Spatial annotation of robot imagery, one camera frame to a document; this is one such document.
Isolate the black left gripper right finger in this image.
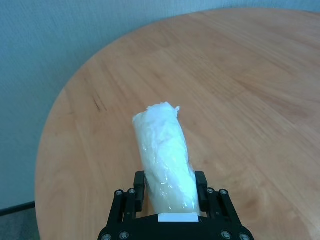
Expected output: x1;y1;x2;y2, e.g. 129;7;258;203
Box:
194;170;238;223

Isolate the white plastic-wrapped sandbag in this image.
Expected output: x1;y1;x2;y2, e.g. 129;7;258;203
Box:
131;103;201;215

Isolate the black baseboard strip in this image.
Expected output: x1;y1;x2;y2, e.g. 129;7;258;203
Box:
0;201;35;216

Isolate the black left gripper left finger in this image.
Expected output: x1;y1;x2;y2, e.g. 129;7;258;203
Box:
109;171;146;223

